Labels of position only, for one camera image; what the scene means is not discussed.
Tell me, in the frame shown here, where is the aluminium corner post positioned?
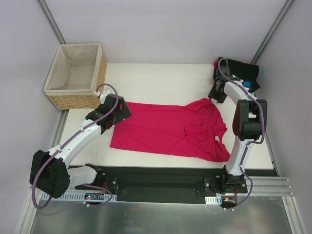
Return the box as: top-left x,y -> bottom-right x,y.
36,0 -> 66,44
250,0 -> 295,65

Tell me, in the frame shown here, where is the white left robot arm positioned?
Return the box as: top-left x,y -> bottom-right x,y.
29,94 -> 132,198

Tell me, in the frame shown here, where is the left white cable duct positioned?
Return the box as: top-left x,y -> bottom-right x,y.
51,192 -> 117,202

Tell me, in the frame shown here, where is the left aluminium corner post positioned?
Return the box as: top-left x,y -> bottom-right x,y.
36,0 -> 66,44

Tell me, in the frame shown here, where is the white cable duct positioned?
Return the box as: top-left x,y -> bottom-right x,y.
51,192 -> 117,202
205,196 -> 222,205

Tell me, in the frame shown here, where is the right white cable duct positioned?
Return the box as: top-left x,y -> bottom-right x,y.
205,196 -> 222,205

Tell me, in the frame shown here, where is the woven wicker basket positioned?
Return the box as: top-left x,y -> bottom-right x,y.
44,43 -> 107,110

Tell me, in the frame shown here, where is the aluminium frame rail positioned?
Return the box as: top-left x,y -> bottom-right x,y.
31,171 -> 293,195

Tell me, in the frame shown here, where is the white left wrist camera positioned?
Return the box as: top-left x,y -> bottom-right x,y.
96,89 -> 111,99

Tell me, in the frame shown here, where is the magenta pink t-shirt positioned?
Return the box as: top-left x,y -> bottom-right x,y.
110,98 -> 230,162

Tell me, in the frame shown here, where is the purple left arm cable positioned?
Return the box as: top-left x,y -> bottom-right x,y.
32,83 -> 120,216

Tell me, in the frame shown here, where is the black folded printed t-shirt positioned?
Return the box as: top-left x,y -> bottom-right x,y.
228,59 -> 260,92

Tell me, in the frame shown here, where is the right aluminium corner post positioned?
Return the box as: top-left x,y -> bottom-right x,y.
250,0 -> 295,65

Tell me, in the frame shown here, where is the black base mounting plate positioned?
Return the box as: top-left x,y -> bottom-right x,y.
73,163 -> 248,204

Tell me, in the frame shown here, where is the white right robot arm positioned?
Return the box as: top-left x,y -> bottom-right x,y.
208,65 -> 267,192

